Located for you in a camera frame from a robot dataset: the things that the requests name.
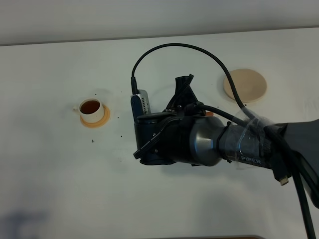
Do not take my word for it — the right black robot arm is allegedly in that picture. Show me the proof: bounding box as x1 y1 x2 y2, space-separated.
131 75 319 206

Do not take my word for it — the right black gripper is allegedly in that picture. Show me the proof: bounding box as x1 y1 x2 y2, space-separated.
134 74 207 165

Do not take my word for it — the left orange saucer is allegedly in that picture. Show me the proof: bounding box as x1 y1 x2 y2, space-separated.
80 105 110 128

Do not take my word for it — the left white teacup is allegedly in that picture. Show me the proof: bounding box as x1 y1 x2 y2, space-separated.
73 98 105 123

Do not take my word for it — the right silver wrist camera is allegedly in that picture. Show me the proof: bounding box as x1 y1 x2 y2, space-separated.
131 90 151 122

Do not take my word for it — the beige round teapot coaster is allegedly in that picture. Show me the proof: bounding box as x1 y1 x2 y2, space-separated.
230 69 267 103

